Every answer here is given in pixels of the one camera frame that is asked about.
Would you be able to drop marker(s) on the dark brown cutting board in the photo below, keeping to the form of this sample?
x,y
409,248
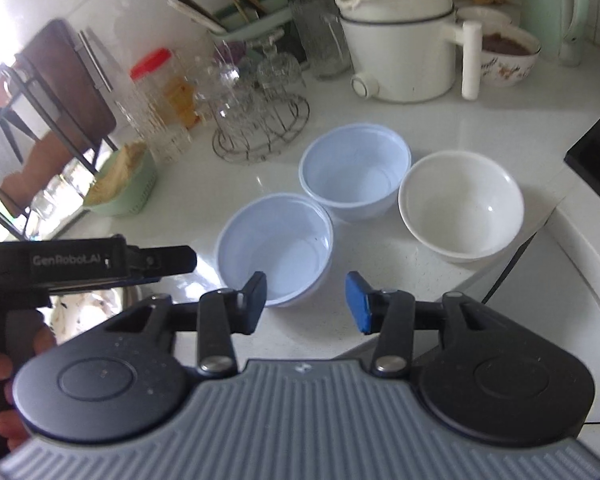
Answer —
x,y
65,85

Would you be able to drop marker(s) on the bundle of white chopsticks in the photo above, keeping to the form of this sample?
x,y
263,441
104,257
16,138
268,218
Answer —
x,y
195,10

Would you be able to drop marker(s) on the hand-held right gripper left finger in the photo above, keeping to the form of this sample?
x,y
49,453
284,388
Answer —
x,y
254,306

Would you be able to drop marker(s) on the white round dish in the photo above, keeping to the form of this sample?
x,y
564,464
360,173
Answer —
x,y
480,14

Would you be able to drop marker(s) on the black metal dish rack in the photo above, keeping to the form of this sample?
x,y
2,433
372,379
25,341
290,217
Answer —
x,y
10,125

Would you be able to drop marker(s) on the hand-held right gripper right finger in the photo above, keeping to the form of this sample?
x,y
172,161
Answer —
x,y
357,306

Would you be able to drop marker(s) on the tall ribbed glass pitcher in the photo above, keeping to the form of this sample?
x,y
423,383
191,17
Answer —
x,y
325,42

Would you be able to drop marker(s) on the pale green electric kettle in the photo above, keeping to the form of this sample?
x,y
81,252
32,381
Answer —
x,y
550,10

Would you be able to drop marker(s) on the clear cut glass tumbler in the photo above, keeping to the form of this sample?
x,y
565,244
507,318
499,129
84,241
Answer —
x,y
235,110

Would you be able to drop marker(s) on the green chopstick holder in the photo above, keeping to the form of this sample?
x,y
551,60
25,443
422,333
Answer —
x,y
260,27

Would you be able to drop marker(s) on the clear drinking glass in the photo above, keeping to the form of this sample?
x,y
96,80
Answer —
x,y
42,202
62,187
84,174

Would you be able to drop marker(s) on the white electric cooking pot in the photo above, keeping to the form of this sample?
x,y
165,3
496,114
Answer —
x,y
400,55

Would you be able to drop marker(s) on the clear jar with red lid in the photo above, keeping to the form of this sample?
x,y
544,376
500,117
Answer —
x,y
165,85

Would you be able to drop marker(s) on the pile of wooden sticks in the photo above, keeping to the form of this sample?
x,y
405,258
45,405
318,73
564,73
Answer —
x,y
117,170

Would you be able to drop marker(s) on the black induction cooker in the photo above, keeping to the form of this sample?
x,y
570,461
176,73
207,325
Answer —
x,y
597,155

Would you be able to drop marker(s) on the clear stemmed glass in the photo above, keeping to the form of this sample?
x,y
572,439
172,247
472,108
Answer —
x,y
277,67

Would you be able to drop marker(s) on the pale blue plastic bowl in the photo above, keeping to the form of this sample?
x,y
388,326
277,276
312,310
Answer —
x,y
275,255
355,167

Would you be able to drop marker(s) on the floral bowl with dark contents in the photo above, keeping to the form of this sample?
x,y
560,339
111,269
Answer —
x,y
510,60

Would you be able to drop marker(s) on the green plastic basket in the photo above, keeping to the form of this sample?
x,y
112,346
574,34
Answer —
x,y
130,190

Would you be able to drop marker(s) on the plain white ceramic bowl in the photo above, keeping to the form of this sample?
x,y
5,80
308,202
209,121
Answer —
x,y
460,205

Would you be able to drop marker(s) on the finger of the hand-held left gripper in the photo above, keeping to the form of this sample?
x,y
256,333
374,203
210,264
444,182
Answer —
x,y
165,260
147,281

